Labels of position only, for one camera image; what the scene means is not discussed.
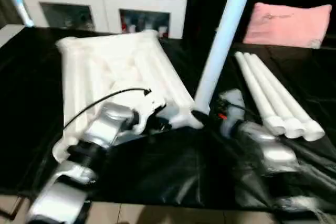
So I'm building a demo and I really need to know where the white plastic table top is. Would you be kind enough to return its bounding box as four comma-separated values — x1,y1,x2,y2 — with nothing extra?
51,30,205,164

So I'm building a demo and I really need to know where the white blue patterned pole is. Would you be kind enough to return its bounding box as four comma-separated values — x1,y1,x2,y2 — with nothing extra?
6,0,35,28

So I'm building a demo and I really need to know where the black work mat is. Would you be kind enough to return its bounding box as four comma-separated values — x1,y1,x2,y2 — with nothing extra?
0,26,336,213

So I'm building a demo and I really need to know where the white plastic table leg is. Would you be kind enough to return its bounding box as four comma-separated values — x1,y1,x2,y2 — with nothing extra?
234,51,286,136
193,0,258,116
243,52,307,139
250,53,326,143

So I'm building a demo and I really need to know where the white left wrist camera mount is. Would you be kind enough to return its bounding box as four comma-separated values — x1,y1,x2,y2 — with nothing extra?
130,87,168,135

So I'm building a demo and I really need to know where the pink pillow with print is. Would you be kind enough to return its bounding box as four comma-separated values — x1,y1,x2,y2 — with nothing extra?
243,2,332,49

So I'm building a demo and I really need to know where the black left wrist camera cable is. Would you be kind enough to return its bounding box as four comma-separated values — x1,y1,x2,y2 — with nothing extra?
62,87,153,131

